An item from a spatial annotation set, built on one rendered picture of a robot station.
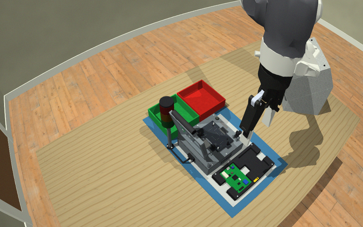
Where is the red bin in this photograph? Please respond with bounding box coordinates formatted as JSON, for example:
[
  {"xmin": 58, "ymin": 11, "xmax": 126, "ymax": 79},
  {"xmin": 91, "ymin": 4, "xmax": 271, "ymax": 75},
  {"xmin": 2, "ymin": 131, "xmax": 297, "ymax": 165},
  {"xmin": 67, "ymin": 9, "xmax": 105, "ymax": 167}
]
[{"xmin": 177, "ymin": 80, "xmax": 226, "ymax": 122}]

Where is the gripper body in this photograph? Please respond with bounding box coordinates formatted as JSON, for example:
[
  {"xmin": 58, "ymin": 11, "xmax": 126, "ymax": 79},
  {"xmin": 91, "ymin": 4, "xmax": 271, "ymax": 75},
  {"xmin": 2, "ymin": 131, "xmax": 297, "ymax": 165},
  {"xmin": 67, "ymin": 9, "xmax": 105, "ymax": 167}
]
[{"xmin": 258, "ymin": 63, "xmax": 293, "ymax": 102}]

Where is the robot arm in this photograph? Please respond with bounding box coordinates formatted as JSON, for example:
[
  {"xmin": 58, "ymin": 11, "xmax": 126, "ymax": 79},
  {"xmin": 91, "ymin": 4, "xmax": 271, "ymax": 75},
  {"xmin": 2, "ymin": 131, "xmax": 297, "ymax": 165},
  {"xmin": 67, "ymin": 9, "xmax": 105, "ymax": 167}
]
[{"xmin": 240, "ymin": 0, "xmax": 323, "ymax": 77}]

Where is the green bin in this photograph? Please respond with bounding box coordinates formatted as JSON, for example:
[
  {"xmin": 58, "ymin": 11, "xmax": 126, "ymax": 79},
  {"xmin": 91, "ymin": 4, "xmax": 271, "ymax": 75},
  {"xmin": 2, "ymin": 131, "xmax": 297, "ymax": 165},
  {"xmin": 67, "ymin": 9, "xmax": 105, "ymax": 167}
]
[{"xmin": 148, "ymin": 94, "xmax": 199, "ymax": 140}]

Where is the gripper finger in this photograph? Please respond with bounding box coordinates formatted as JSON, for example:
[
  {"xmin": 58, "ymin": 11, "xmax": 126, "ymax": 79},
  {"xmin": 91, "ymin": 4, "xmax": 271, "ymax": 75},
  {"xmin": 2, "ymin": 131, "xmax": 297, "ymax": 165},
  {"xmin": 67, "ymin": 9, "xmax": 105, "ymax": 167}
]
[
  {"xmin": 239, "ymin": 90, "xmax": 276, "ymax": 146},
  {"xmin": 262, "ymin": 90, "xmax": 286, "ymax": 127}
]

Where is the green circuit board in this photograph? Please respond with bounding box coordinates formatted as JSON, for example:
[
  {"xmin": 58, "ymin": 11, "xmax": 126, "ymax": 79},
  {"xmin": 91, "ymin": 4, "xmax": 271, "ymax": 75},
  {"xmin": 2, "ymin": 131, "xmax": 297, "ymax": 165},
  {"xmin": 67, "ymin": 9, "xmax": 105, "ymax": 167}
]
[{"xmin": 220, "ymin": 163, "xmax": 251, "ymax": 193}]

